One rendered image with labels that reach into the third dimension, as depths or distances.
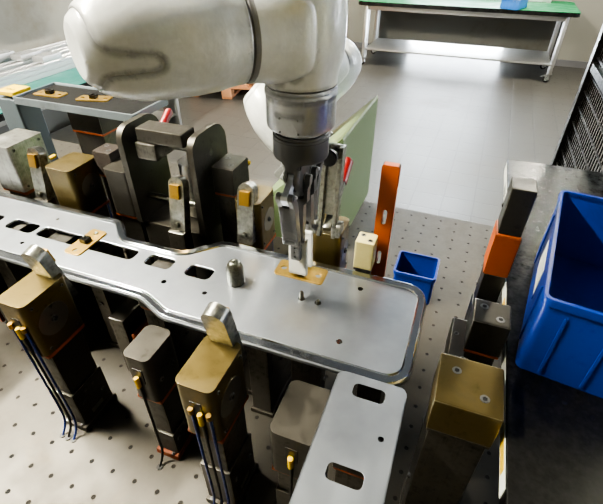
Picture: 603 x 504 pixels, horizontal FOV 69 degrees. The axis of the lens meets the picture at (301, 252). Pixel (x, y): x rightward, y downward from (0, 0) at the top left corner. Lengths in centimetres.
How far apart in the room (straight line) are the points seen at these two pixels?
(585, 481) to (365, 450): 24
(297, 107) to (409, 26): 654
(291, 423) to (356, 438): 9
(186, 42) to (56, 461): 82
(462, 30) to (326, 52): 647
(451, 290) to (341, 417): 75
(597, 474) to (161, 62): 63
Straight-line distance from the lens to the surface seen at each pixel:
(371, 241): 79
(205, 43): 46
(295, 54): 50
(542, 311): 62
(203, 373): 61
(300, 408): 64
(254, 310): 74
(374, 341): 70
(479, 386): 61
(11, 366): 124
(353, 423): 61
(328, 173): 79
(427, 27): 702
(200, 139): 90
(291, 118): 55
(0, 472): 107
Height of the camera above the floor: 152
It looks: 37 degrees down
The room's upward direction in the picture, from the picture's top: straight up
